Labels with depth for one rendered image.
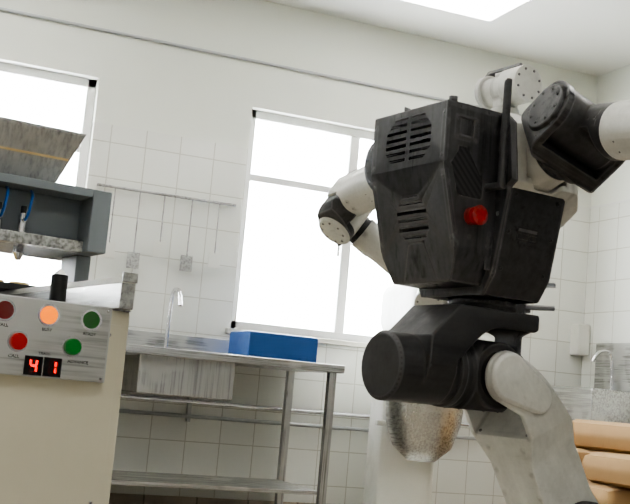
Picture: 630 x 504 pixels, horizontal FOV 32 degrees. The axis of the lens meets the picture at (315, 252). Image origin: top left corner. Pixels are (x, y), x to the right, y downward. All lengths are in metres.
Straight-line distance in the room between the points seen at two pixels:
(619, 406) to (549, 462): 4.82
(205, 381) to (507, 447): 3.77
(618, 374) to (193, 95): 3.08
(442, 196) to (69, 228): 1.37
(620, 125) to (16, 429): 1.16
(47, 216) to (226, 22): 3.82
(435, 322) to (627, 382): 5.22
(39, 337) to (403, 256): 0.67
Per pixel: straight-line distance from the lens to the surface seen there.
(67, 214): 2.91
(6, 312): 2.01
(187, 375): 5.59
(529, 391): 1.87
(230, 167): 6.39
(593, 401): 6.67
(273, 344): 5.80
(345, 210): 2.27
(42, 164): 2.88
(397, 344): 1.75
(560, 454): 1.98
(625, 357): 7.01
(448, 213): 1.76
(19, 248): 2.83
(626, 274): 7.12
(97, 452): 2.11
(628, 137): 1.66
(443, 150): 1.76
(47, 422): 2.08
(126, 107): 6.29
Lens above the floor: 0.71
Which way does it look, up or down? 7 degrees up
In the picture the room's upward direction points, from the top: 5 degrees clockwise
